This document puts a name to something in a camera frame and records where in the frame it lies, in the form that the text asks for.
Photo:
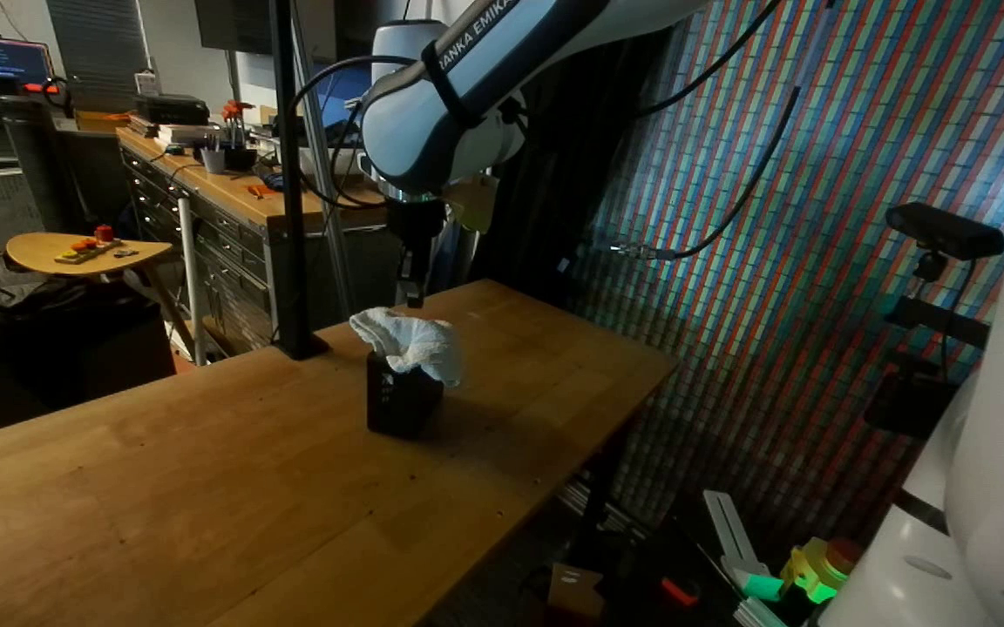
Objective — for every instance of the wooden top workbench with drawers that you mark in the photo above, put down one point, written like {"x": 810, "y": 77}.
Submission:
{"x": 235, "y": 195}

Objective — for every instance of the yellow green plastic toy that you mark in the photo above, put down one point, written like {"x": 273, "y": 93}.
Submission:
{"x": 817, "y": 568}

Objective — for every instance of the small cardboard box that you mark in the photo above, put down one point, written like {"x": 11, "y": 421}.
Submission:
{"x": 574, "y": 593}

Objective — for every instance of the small red plastic piece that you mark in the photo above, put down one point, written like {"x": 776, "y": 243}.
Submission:
{"x": 679, "y": 593}

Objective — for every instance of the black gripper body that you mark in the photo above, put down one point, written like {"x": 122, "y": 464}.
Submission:
{"x": 417, "y": 223}

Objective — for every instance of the black mesh box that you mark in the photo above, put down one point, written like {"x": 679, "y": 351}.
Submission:
{"x": 400, "y": 404}

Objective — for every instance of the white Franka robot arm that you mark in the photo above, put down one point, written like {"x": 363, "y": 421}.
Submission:
{"x": 469, "y": 72}

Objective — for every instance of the small red tool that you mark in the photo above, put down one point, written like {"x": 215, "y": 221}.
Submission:
{"x": 92, "y": 243}

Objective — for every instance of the black camera on stand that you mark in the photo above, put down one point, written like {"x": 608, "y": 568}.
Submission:
{"x": 943, "y": 230}

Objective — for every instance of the grey cloth towel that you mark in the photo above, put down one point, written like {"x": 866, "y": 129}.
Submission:
{"x": 410, "y": 334}

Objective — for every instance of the black storage case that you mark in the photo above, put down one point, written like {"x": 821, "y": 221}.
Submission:
{"x": 72, "y": 344}

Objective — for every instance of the white flat plastic strip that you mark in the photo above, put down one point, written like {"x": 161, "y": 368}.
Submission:
{"x": 733, "y": 533}

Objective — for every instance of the black bag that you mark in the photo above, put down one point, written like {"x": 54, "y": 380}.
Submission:
{"x": 173, "y": 110}

